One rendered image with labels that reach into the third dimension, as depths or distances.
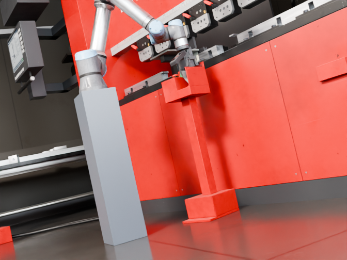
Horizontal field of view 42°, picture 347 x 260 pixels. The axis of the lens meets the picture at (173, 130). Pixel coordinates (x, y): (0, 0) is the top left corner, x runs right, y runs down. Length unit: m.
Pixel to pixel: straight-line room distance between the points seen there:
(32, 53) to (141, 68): 0.88
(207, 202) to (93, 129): 0.69
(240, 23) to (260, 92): 1.04
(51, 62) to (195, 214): 4.27
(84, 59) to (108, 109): 0.29
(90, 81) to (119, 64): 1.36
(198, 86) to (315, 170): 0.74
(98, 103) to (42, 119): 3.85
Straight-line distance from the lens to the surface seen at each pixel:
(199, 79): 2.45
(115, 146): 2.27
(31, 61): 3.51
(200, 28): 2.86
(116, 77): 3.63
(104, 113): 2.28
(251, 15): 3.30
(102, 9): 2.58
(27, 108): 6.11
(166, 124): 3.00
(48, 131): 6.09
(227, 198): 2.43
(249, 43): 2.46
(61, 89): 3.99
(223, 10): 2.74
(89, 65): 2.36
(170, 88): 2.47
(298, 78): 2.28
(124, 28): 3.52
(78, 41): 3.68
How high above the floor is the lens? 0.34
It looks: 4 degrees up
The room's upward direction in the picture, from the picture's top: 13 degrees counter-clockwise
